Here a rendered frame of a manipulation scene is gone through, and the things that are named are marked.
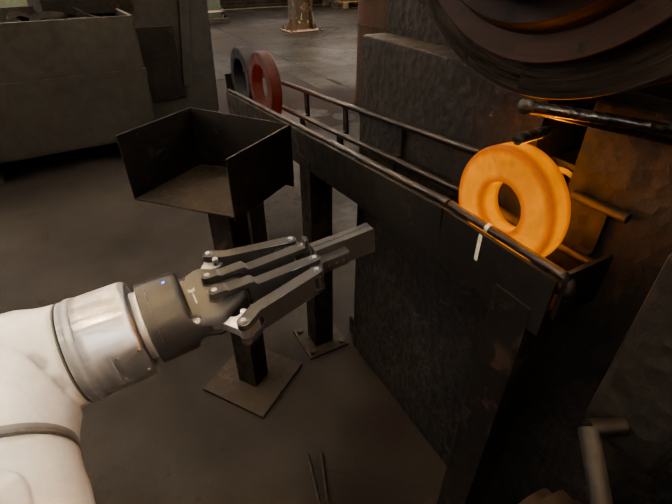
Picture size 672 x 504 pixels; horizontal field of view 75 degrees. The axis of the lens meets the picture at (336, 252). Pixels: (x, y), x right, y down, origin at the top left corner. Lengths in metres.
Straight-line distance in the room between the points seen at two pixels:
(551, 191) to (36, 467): 0.52
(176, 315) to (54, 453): 0.12
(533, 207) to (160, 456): 1.01
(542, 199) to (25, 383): 0.51
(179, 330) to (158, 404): 0.94
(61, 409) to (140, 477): 0.84
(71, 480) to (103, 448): 0.94
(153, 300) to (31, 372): 0.10
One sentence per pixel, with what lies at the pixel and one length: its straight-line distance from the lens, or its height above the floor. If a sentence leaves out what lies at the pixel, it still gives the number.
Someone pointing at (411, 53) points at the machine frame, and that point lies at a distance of 0.83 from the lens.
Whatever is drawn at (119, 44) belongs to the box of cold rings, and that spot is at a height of 0.61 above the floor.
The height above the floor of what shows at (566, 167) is 0.77.
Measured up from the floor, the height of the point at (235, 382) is 0.01.
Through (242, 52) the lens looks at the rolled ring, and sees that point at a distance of 1.46.
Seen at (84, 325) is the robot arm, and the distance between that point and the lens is 0.40.
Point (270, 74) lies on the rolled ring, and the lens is 1.26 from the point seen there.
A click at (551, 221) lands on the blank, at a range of 0.55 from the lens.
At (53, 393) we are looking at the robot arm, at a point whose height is 0.74.
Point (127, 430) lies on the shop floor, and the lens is 1.31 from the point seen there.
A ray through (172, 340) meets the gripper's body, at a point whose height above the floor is 0.74.
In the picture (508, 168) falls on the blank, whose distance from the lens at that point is 0.57.
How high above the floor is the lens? 1.00
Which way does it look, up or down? 35 degrees down
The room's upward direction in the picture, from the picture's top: straight up
